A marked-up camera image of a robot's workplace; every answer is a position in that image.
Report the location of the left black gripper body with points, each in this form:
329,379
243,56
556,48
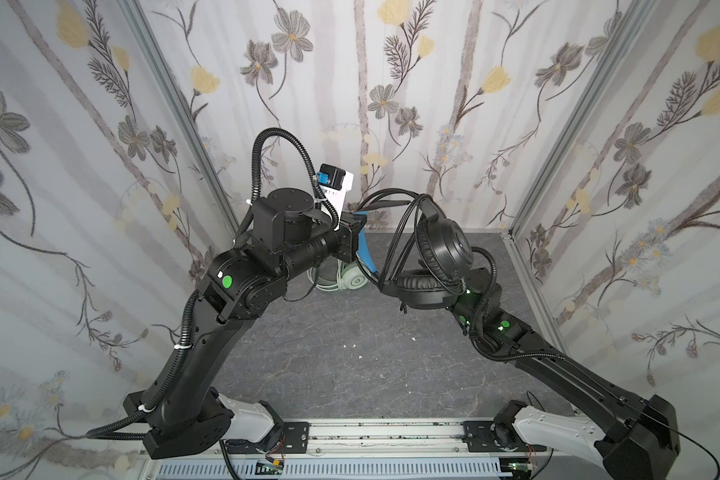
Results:
353,228

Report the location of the green white headphones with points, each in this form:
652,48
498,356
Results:
349,276

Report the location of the black blue headphones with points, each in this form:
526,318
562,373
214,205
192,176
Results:
429,257

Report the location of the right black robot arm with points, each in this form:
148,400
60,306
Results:
629,436

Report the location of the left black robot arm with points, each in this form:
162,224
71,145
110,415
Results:
285,235

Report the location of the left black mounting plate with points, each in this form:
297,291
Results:
294,439

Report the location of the black mounting plate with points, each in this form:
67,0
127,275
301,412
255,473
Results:
294,439
486,435

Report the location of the left black corrugated conduit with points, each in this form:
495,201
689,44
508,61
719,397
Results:
131,427

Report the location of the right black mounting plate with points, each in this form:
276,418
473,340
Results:
486,435

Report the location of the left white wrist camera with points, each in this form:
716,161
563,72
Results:
335,183

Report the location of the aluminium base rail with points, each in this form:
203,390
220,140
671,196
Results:
432,441

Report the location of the white slotted cable duct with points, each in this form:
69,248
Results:
374,468

